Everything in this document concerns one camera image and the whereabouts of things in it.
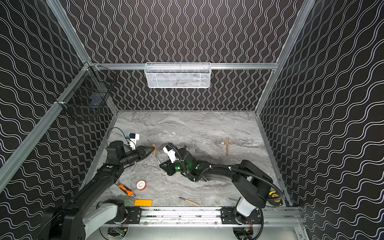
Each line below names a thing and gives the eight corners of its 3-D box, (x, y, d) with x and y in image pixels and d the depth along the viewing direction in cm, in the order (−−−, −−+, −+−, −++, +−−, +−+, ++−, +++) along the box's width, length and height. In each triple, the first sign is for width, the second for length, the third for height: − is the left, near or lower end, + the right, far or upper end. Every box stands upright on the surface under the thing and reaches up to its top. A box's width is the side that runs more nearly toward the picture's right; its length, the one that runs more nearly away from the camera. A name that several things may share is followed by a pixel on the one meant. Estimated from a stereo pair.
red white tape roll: (136, 190, 84) (134, 189, 83) (138, 181, 88) (137, 179, 86) (145, 190, 84) (144, 189, 82) (147, 181, 88) (146, 179, 86)
